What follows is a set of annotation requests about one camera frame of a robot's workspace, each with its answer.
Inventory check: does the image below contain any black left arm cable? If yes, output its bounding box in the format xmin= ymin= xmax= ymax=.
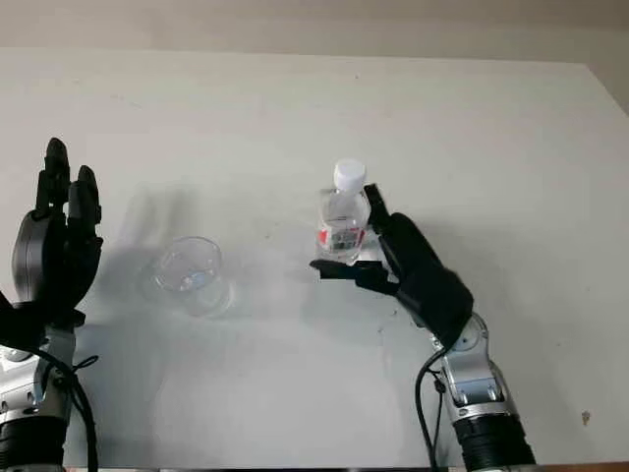
xmin=36 ymin=343 xmax=100 ymax=469

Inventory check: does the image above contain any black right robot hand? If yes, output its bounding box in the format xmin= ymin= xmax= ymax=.
xmin=309 ymin=183 xmax=476 ymax=348

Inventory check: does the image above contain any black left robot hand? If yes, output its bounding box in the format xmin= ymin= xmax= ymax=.
xmin=10 ymin=137 xmax=105 ymax=317

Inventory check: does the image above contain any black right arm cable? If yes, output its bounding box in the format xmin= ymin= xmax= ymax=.
xmin=414 ymin=349 xmax=447 ymax=469

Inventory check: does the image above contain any clear water bottle white cap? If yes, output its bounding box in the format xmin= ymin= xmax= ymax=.
xmin=314 ymin=157 xmax=372 ymax=267

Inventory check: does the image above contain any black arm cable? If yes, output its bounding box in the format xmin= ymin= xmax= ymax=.
xmin=36 ymin=343 xmax=100 ymax=469
xmin=414 ymin=349 xmax=447 ymax=469

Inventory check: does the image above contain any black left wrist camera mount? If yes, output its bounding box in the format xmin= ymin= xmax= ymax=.
xmin=0 ymin=289 xmax=86 ymax=363

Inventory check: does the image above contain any clear plastic cup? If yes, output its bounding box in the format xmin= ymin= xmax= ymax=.
xmin=139 ymin=235 xmax=235 ymax=319

